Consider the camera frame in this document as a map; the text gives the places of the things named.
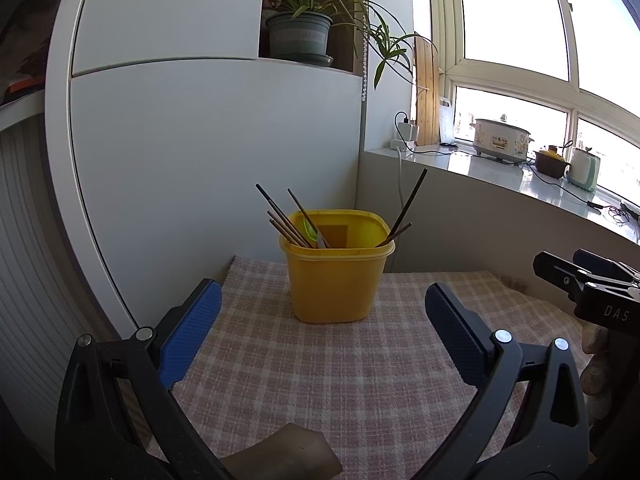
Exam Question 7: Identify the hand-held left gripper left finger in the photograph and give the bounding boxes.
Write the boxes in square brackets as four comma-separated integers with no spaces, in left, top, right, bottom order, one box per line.
[55,278,236,480]

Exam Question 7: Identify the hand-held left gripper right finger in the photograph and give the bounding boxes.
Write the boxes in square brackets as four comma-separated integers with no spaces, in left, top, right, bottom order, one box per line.
[415,282,593,480]

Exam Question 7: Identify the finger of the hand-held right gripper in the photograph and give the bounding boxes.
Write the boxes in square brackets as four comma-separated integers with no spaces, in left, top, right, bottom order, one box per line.
[573,248,640,288]
[532,251,601,306]

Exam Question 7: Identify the yellow plastic bucket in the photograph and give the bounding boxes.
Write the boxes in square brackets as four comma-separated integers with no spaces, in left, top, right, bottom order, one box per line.
[279,209,396,324]

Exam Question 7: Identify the black chopstick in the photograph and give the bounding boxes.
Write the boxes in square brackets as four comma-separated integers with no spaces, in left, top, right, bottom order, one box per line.
[389,168,429,235]
[255,183,315,249]

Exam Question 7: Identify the person's right hand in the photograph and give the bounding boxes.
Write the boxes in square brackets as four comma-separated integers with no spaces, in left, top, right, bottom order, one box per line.
[580,322,614,426]

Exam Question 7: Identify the white green kettle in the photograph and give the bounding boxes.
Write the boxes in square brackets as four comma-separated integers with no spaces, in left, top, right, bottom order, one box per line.
[566,146,601,193]

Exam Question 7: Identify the brown pot yellow lid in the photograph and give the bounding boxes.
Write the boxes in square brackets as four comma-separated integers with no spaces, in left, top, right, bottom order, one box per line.
[533,145,572,180]

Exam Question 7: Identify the grey window sill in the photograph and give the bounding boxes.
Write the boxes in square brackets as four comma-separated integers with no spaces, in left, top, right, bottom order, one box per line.
[364,142,640,246]

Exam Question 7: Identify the pink plaid cloth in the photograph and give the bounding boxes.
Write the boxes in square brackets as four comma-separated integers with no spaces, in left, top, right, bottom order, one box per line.
[125,255,593,476]

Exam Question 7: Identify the white floral slow cooker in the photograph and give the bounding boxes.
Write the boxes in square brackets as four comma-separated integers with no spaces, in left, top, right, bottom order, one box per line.
[470,117,535,163]

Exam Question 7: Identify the brown flat board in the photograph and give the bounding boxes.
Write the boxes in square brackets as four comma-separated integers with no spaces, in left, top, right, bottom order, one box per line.
[220,422,343,480]

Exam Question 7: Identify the white ribbed roller door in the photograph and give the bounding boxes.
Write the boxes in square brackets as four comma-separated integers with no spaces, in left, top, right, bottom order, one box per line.
[0,115,126,461]

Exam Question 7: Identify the white plastic board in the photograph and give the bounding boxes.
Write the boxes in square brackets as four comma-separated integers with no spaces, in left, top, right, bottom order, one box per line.
[439,96,457,145]

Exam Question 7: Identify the white cabinet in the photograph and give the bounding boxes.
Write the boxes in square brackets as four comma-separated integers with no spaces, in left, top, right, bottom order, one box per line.
[44,0,366,331]

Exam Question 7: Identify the wooden slat board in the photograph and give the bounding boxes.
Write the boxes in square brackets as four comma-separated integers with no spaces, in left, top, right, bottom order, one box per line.
[413,34,441,147]

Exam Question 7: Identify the green spider plant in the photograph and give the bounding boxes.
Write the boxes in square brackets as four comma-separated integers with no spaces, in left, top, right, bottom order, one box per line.
[262,0,418,91]

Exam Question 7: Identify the orange dark object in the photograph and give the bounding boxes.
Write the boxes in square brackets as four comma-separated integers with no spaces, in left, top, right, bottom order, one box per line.
[5,77,46,106]

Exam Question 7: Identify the grey plant pot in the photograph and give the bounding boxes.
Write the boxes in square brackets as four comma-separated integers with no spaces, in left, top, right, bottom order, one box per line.
[265,10,335,67]

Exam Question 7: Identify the black cables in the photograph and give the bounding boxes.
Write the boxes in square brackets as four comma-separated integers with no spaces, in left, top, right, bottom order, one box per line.
[585,194,640,224]

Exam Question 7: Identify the white power cable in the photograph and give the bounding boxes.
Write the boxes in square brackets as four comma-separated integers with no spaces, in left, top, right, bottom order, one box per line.
[395,149,406,211]

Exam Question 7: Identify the white window frame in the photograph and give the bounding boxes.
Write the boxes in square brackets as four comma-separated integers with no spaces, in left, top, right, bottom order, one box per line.
[410,0,640,201]

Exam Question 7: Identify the white bead chain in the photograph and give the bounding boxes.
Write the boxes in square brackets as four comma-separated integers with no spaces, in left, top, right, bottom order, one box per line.
[359,0,370,106]

